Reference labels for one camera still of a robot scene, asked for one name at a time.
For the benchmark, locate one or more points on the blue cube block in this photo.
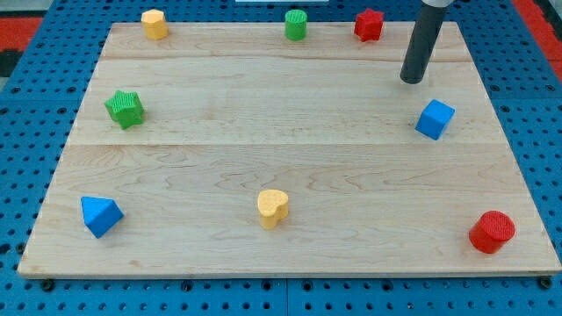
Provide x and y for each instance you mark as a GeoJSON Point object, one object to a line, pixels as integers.
{"type": "Point", "coordinates": [434, 119]}

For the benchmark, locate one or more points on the blue triangular prism block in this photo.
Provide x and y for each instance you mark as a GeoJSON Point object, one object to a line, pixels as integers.
{"type": "Point", "coordinates": [100, 214]}

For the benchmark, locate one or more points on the red star block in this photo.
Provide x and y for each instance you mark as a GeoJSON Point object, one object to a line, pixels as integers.
{"type": "Point", "coordinates": [369, 25]}

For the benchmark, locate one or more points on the yellow heart block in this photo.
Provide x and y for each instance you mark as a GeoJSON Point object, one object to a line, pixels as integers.
{"type": "Point", "coordinates": [273, 205]}

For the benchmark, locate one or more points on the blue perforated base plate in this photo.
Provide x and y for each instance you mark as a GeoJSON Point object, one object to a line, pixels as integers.
{"type": "Point", "coordinates": [43, 94]}

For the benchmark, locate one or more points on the yellow hexagon block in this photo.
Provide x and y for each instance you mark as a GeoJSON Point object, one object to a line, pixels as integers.
{"type": "Point", "coordinates": [154, 24]}

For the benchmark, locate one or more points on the green cylinder block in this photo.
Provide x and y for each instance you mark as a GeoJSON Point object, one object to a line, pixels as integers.
{"type": "Point", "coordinates": [295, 24]}

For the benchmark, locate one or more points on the light wooden board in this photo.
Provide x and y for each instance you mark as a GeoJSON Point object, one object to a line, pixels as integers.
{"type": "Point", "coordinates": [231, 109]}

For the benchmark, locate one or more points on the green star block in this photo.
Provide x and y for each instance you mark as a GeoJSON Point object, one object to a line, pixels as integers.
{"type": "Point", "coordinates": [125, 108]}

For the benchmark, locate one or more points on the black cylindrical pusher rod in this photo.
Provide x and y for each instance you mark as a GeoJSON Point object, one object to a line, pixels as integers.
{"type": "Point", "coordinates": [427, 27]}

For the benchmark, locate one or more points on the red cylinder block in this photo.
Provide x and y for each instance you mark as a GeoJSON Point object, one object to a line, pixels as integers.
{"type": "Point", "coordinates": [492, 231]}

